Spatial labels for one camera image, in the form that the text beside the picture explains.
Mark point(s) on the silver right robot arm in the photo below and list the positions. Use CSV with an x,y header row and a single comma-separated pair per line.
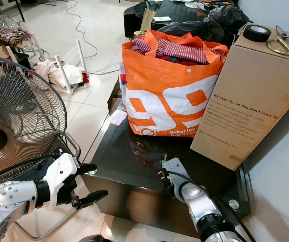
x,y
207,214

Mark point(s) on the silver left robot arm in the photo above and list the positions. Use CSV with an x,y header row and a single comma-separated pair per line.
x,y
13,196

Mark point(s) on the dark robot foot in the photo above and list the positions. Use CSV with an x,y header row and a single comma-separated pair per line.
x,y
95,238

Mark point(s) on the black glass coffee table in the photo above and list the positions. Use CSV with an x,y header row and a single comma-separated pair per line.
x,y
129,161

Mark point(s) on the white paper sheet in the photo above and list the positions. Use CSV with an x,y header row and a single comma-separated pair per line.
x,y
118,118

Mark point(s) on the small open cardboard box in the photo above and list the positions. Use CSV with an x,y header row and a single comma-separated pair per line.
x,y
113,96

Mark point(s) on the orange white shopping bag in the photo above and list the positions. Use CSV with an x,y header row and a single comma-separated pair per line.
x,y
164,96

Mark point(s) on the silver MILUX standing fan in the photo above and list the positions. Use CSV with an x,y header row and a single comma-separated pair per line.
x,y
13,126

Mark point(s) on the white folding rack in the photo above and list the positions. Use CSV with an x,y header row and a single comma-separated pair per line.
x,y
63,75

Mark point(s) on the beige crumpled cloth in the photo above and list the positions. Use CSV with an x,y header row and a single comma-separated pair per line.
x,y
53,70

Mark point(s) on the tall brown cardboard box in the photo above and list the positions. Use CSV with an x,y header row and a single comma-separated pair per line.
x,y
250,96

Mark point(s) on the red striped folded clothes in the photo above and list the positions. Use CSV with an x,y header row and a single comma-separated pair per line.
x,y
179,51

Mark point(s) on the black leather ottoman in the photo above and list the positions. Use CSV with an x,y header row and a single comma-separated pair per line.
x,y
133,20

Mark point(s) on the plastic wrapped gift basket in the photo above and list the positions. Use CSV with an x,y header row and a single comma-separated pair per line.
x,y
8,31

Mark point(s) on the brown paper bag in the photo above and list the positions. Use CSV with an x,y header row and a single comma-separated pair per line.
x,y
148,20

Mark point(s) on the black plastic garbage bag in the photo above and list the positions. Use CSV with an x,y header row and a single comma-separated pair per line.
x,y
225,19

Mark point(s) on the black tape roll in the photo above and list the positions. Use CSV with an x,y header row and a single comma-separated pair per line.
x,y
256,33

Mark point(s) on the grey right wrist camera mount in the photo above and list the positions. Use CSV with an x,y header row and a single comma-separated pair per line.
x,y
177,171

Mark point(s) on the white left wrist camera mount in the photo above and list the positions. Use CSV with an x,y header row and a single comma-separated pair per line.
x,y
63,174

